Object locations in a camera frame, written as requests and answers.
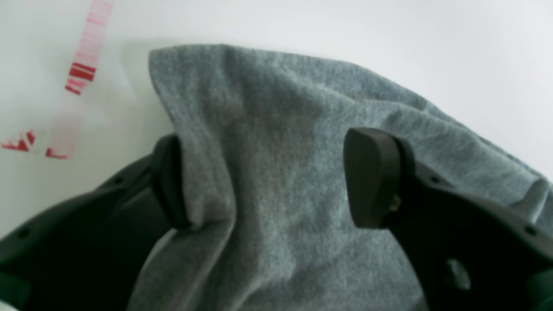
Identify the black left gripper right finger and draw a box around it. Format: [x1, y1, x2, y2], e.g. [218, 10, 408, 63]
[343, 128, 553, 311]

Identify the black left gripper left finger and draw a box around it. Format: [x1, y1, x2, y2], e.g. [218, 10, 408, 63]
[0, 134, 190, 311]

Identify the grey T-shirt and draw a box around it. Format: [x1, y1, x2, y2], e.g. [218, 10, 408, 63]
[127, 45, 552, 311]

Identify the red tape rectangle marking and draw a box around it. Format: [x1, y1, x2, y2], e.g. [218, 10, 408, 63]
[1, 0, 115, 159]

